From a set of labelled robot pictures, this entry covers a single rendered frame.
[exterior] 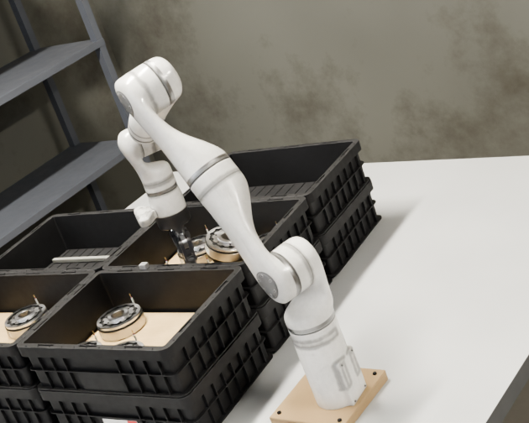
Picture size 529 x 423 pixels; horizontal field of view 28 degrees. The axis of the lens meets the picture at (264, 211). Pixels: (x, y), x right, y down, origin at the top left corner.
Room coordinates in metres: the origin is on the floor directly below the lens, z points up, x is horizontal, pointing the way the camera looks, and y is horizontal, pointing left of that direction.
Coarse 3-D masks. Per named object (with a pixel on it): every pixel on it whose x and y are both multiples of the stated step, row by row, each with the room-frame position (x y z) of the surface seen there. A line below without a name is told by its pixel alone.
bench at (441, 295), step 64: (384, 192) 2.60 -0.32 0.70; (448, 192) 2.46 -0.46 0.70; (512, 192) 2.33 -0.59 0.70; (384, 256) 2.24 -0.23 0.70; (448, 256) 2.13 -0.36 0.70; (512, 256) 2.03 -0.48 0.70; (384, 320) 1.95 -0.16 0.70; (448, 320) 1.86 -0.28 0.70; (512, 320) 1.78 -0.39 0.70; (256, 384) 1.88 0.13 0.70; (384, 384) 1.72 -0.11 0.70; (448, 384) 1.65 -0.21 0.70; (512, 384) 1.59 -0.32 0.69
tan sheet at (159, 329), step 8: (152, 320) 2.06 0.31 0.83; (160, 320) 2.04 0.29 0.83; (168, 320) 2.03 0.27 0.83; (176, 320) 2.02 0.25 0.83; (184, 320) 2.01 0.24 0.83; (144, 328) 2.03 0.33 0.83; (152, 328) 2.02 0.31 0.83; (160, 328) 2.01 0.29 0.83; (168, 328) 1.99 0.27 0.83; (176, 328) 1.98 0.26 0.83; (136, 336) 2.01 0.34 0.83; (144, 336) 2.00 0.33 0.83; (152, 336) 1.99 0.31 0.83; (160, 336) 1.97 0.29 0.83; (168, 336) 1.96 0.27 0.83; (104, 344) 2.02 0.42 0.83; (112, 344) 2.01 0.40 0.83; (144, 344) 1.96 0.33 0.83; (152, 344) 1.95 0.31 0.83; (160, 344) 1.94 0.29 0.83
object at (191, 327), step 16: (112, 272) 2.15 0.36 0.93; (128, 272) 2.12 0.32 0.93; (144, 272) 2.09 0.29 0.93; (160, 272) 2.06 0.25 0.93; (176, 272) 2.04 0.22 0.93; (192, 272) 2.01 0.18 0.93; (208, 272) 1.99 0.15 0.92; (240, 272) 1.93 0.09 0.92; (80, 288) 2.12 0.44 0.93; (224, 288) 1.88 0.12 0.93; (64, 304) 2.07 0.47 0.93; (208, 304) 1.83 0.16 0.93; (48, 320) 2.02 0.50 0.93; (192, 320) 1.79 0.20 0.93; (32, 336) 1.98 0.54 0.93; (176, 336) 1.75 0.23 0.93; (192, 336) 1.77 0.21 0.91; (32, 352) 1.92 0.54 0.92; (48, 352) 1.89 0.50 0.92; (64, 352) 1.87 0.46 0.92; (80, 352) 1.84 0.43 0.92; (96, 352) 1.81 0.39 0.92; (112, 352) 1.79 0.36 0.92; (128, 352) 1.76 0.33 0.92; (144, 352) 1.74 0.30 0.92; (160, 352) 1.72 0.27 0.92; (176, 352) 1.73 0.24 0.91
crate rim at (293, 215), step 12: (192, 204) 2.38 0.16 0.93; (252, 204) 2.27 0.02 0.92; (300, 204) 2.16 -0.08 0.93; (288, 216) 2.12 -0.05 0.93; (300, 216) 2.14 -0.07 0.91; (144, 228) 2.34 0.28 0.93; (276, 228) 2.07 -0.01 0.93; (288, 228) 2.10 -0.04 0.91; (132, 240) 2.29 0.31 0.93; (264, 240) 2.03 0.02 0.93; (276, 240) 2.06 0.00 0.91; (120, 252) 2.25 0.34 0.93; (108, 264) 2.20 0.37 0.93; (156, 264) 2.10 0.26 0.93; (168, 264) 2.08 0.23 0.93; (180, 264) 2.06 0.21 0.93; (192, 264) 2.04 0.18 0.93; (204, 264) 2.02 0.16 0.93; (216, 264) 2.00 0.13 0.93; (228, 264) 1.98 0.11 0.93; (240, 264) 1.96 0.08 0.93
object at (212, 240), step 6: (216, 228) 2.28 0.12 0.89; (210, 234) 2.26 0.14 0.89; (216, 234) 2.25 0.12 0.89; (210, 240) 2.23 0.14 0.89; (216, 240) 2.23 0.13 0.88; (210, 246) 2.21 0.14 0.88; (216, 246) 2.21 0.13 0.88; (222, 246) 2.21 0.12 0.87; (228, 246) 2.21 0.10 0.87; (228, 252) 2.19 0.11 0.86
